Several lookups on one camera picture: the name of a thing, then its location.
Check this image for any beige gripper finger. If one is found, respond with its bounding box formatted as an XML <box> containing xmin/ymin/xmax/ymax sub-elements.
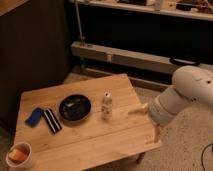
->
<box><xmin>129</xmin><ymin>103</ymin><xmax>149</xmax><ymax>115</ymax></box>
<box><xmin>154</xmin><ymin>124</ymin><xmax>161</xmax><ymax>143</ymax></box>

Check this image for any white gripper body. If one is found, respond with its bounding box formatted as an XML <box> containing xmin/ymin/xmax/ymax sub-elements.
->
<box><xmin>148</xmin><ymin>85</ymin><xmax>191</xmax><ymax>126</ymax></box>

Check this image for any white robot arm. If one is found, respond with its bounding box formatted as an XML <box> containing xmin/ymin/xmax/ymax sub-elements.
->
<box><xmin>128</xmin><ymin>66</ymin><xmax>213</xmax><ymax>141</ymax></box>

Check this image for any small white bottle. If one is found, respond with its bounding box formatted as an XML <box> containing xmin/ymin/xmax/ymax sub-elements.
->
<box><xmin>101</xmin><ymin>92</ymin><xmax>112</xmax><ymax>120</ymax></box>

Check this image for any metal shelf rack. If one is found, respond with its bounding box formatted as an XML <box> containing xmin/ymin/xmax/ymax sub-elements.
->
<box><xmin>68</xmin><ymin>0</ymin><xmax>213</xmax><ymax>93</ymax></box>

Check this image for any black round bowl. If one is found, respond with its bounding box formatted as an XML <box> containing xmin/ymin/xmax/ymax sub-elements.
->
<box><xmin>59</xmin><ymin>94</ymin><xmax>91</xmax><ymax>123</ymax></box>

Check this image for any wooden low table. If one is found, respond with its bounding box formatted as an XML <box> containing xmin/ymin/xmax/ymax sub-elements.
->
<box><xmin>10</xmin><ymin>74</ymin><xmax>161</xmax><ymax>171</ymax></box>

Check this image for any black white striped block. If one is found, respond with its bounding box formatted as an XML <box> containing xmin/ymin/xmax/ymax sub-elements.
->
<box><xmin>44</xmin><ymin>109</ymin><xmax>62</xmax><ymax>134</ymax></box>

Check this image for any blue sponge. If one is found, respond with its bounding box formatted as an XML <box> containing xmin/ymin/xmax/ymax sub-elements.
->
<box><xmin>25</xmin><ymin>107</ymin><xmax>44</xmax><ymax>127</ymax></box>

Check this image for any white cup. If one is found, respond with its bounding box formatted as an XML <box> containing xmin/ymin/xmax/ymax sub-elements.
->
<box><xmin>6</xmin><ymin>142</ymin><xmax>34</xmax><ymax>168</ymax></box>

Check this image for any orange object in cup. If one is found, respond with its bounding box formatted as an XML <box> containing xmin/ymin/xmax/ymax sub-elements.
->
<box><xmin>9</xmin><ymin>149</ymin><xmax>28</xmax><ymax>163</ymax></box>

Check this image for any black handle on shelf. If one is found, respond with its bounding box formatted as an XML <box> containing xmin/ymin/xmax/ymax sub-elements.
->
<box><xmin>169</xmin><ymin>57</ymin><xmax>201</xmax><ymax>66</ymax></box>

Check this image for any black cable on floor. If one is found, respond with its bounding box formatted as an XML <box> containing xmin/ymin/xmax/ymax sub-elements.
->
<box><xmin>200</xmin><ymin>142</ymin><xmax>213</xmax><ymax>171</ymax></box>

